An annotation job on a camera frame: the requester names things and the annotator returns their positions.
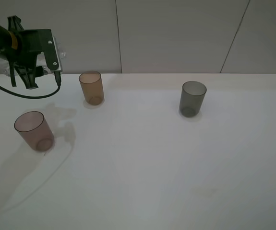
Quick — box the grey translucent plastic cup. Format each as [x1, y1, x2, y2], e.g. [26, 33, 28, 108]
[179, 81, 207, 117]

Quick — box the pink translucent plastic cup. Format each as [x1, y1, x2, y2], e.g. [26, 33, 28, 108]
[14, 111, 54, 152]

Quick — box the black camera cable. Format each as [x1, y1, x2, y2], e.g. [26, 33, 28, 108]
[0, 71, 62, 99]

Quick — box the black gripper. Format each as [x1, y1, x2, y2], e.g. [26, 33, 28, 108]
[7, 15, 53, 90]

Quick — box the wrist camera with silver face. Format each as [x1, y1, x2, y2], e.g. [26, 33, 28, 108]
[48, 36, 62, 72]

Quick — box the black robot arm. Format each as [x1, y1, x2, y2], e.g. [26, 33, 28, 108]
[0, 16, 62, 89]

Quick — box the clear plastic water bottle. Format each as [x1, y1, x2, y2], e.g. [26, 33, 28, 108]
[36, 42, 66, 73]

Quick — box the amber translucent plastic cup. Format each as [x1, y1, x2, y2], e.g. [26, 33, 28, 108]
[79, 71, 104, 106]

